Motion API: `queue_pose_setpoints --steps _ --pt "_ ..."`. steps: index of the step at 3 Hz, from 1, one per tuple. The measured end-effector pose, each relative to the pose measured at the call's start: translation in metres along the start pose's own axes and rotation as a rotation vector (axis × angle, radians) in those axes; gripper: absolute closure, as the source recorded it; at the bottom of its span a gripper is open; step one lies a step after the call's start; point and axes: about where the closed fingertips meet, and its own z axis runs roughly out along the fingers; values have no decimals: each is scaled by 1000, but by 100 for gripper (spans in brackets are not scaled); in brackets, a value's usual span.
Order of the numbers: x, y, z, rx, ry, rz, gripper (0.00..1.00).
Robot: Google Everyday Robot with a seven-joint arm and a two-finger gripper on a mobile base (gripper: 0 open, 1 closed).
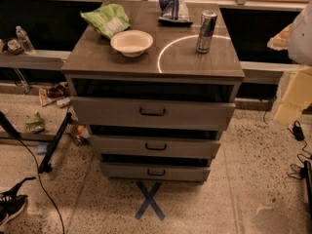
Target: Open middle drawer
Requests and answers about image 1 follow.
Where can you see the grey drawer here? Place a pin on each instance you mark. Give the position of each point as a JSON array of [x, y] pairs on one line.
[[149, 172], [155, 146], [162, 114]]

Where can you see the black sneaker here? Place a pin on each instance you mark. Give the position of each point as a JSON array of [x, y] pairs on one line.
[[11, 203]]

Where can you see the green chip bag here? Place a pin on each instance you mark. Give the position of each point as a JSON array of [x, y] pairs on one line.
[[107, 20]]

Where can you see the crumpled snack wrapper on floor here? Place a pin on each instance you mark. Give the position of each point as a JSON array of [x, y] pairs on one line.
[[54, 93]]

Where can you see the wire basket with items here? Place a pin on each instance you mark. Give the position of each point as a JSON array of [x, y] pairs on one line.
[[77, 132]]

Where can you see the clear water bottle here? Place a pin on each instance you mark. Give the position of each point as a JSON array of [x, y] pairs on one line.
[[24, 40]]

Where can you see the grey drawer cabinet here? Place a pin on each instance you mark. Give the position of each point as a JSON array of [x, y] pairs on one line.
[[171, 69]]

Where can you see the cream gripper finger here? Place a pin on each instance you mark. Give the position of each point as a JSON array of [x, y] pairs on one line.
[[297, 97], [281, 40]]

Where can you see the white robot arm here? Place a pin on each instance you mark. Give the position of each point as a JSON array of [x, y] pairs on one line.
[[296, 38]]

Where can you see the blue tape cross mark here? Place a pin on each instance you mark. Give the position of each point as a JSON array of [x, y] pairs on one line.
[[149, 200]]

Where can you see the blue chip bag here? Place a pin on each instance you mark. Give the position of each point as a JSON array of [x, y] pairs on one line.
[[174, 13]]

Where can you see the grey bottom drawer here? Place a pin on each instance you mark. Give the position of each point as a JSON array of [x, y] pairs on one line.
[[149, 172]]

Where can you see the round container on shelf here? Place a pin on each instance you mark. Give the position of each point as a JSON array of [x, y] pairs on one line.
[[11, 46]]

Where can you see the small green bag on floor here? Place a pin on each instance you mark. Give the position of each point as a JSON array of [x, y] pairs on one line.
[[34, 124]]

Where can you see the grey top drawer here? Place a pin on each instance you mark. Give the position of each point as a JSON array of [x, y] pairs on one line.
[[162, 114]]

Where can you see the silver blue energy drink can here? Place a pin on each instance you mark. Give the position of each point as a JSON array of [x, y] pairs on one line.
[[204, 41]]

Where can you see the white bowl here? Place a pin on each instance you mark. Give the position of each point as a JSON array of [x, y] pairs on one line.
[[131, 43]]

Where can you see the black tripod leg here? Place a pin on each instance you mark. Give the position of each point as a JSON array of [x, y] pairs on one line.
[[45, 166]]

